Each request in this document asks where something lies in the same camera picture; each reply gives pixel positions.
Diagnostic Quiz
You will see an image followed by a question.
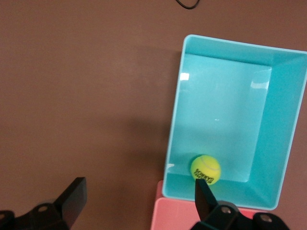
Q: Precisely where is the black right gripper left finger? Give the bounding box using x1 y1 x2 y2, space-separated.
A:
0 177 87 230

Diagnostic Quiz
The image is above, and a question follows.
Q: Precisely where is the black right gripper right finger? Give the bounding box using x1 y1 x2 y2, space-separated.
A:
191 179 290 230

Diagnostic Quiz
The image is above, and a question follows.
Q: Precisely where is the yellow tennis ball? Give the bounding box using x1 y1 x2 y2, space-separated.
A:
190 154 221 185

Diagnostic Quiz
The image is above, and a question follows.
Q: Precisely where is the pink plastic bin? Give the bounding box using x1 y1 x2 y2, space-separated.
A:
150 180 272 230

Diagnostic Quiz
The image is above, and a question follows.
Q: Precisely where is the blue plastic bin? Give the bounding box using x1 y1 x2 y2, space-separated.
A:
162 34 307 211

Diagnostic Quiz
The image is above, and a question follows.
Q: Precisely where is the thin black looped cable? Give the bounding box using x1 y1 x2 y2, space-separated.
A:
175 0 201 10

